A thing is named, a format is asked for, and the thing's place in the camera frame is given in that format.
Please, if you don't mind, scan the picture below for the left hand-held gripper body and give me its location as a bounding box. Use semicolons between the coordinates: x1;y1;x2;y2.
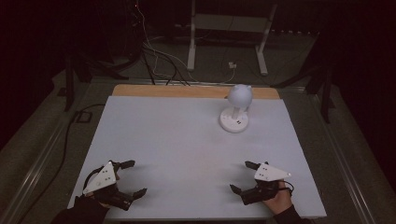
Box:
82;160;135;212

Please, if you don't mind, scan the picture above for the long black floor cable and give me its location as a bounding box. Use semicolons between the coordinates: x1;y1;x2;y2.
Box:
18;103;106;224

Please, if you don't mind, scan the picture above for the person's right hand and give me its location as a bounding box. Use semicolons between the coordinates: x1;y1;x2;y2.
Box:
262;181;294;217

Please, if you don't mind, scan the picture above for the white table mat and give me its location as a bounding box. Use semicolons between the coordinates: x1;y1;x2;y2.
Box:
66;95;328;220

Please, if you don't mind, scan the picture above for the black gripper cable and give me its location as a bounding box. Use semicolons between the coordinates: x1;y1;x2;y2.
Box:
279;179;295;197
82;165;105;191

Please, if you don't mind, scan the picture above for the thin white cable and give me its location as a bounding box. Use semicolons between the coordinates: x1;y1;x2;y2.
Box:
135;0;200;83

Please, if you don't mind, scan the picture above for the white metal stand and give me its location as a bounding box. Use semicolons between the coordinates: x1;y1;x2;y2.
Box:
186;0;278;77

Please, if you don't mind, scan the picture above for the person's left hand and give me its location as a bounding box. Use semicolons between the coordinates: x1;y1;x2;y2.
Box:
84;191;111;209

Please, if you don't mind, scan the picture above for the white round-headed desk lamp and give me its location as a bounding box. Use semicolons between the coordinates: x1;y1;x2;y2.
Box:
219;83;253;134

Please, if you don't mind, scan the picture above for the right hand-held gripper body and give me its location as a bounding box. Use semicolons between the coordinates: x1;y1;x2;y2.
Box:
240;161;292;206

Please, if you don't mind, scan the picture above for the bundle of black cables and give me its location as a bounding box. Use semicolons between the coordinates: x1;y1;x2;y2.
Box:
140;43;191;87

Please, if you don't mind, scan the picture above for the metal floor rail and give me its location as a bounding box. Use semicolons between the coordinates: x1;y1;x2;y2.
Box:
0;111;78;224
311;92;379;224

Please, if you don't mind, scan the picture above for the black tripod stand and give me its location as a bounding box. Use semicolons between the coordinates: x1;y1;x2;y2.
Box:
270;63;336;124
62;54;130;113

